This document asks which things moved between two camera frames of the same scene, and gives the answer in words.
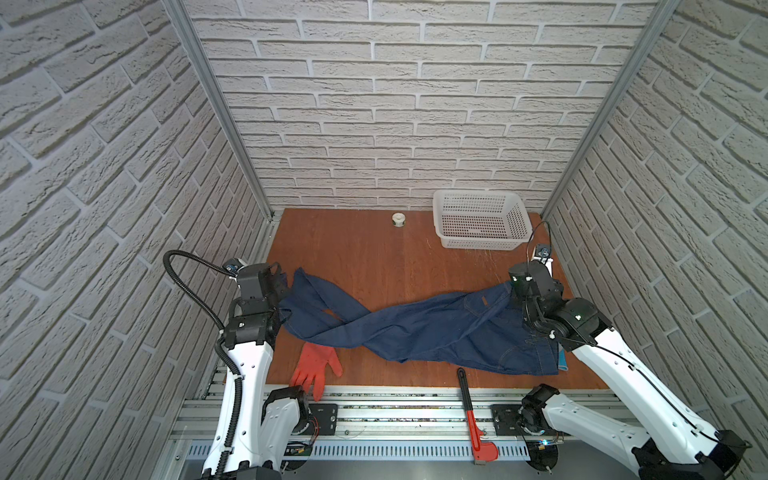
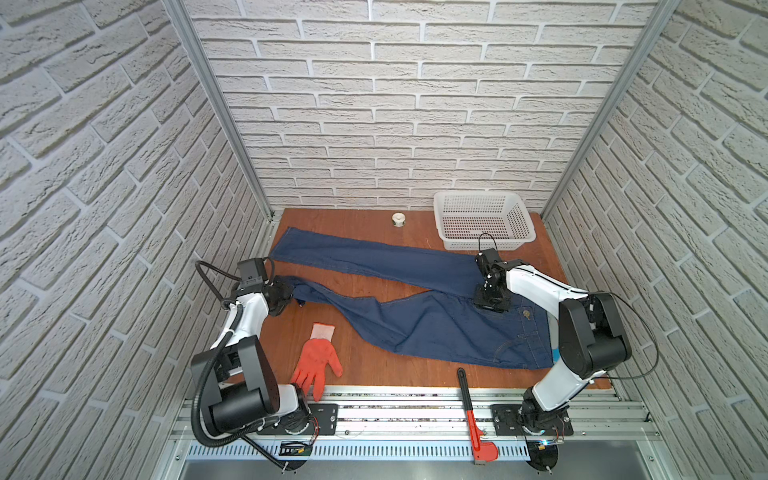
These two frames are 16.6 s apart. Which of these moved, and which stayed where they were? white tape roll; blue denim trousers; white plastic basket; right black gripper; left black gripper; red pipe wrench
Moved: blue denim trousers; right black gripper
Stayed: white plastic basket; red pipe wrench; left black gripper; white tape roll
